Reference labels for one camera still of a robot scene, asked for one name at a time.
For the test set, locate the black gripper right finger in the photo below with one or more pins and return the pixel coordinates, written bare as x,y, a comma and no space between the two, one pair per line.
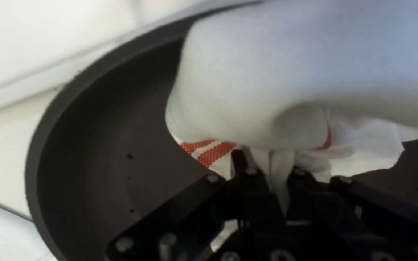
364,218

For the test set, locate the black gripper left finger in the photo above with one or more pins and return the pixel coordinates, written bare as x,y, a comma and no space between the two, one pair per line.
258,212

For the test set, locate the white towel red stripes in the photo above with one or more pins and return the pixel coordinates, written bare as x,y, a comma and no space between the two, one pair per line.
277,73

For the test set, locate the black frying pan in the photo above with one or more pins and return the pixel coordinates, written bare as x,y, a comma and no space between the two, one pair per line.
102,160

